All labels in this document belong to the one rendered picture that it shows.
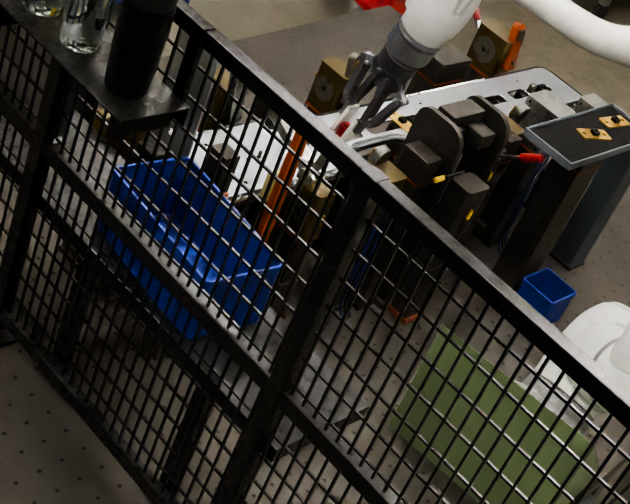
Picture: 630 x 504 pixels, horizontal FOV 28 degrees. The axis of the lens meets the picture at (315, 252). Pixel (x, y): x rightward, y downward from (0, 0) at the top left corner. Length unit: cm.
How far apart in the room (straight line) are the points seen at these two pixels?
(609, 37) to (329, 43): 159
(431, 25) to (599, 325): 70
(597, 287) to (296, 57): 111
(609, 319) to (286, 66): 147
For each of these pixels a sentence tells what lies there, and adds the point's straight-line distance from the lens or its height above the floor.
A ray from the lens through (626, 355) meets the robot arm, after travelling 238.
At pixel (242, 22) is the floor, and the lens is 535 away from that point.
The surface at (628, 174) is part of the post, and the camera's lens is 319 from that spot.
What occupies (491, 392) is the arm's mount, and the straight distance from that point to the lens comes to 241.
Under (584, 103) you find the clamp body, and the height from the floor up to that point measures 105.
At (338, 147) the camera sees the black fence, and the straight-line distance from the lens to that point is 166.
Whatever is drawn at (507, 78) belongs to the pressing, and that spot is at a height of 100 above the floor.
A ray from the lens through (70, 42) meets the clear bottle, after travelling 190.
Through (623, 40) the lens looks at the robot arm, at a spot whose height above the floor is 154.
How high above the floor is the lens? 238
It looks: 35 degrees down
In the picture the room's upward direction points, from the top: 24 degrees clockwise
